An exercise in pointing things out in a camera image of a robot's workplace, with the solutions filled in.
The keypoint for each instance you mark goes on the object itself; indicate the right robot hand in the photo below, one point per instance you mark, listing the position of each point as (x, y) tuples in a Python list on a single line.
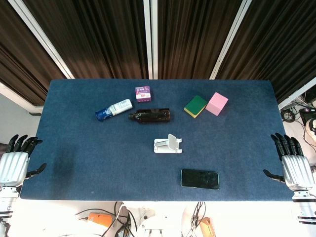
[(295, 170)]

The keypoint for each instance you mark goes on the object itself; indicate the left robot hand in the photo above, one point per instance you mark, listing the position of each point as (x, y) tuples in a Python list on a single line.
[(13, 165)]

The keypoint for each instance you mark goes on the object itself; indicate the black smartphone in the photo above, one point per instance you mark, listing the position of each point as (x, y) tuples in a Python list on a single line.
[(200, 179)]

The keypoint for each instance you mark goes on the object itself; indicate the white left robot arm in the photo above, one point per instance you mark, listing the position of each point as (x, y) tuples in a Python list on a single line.
[(7, 205)]

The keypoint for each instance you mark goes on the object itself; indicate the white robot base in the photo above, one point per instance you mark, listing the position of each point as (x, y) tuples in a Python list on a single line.
[(153, 225)]

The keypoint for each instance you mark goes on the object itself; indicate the white phone stand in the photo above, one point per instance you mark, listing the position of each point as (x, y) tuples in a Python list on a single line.
[(168, 145)]

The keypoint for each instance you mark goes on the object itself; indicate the blue felt table mat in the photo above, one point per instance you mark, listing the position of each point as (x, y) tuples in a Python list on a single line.
[(98, 158)]

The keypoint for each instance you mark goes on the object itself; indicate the orange device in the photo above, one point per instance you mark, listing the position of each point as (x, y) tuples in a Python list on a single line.
[(100, 219)]

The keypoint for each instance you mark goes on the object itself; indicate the pink cube block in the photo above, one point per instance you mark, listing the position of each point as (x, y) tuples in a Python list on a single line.
[(216, 103)]

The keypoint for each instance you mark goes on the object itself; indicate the tan cardboard piece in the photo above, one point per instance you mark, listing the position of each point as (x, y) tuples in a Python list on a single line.
[(207, 227)]

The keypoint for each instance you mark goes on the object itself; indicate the white bottle with blue cap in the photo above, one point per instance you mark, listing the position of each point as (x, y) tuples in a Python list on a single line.
[(114, 109)]

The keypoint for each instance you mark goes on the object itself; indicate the green and yellow sponge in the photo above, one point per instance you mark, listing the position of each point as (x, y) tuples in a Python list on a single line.
[(195, 106)]

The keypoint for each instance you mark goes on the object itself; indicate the dark brown glass bottle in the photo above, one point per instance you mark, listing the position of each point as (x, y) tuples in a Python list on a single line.
[(151, 115)]

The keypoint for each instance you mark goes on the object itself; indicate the purple and white small box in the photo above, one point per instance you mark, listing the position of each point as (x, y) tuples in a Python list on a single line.
[(144, 94)]

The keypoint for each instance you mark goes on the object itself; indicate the dark brown curtain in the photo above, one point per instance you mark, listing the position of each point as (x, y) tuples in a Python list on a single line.
[(103, 37)]

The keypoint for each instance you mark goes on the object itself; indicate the white frame post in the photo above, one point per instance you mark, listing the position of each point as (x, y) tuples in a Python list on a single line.
[(42, 37), (297, 95), (150, 39), (230, 39), (14, 96)]

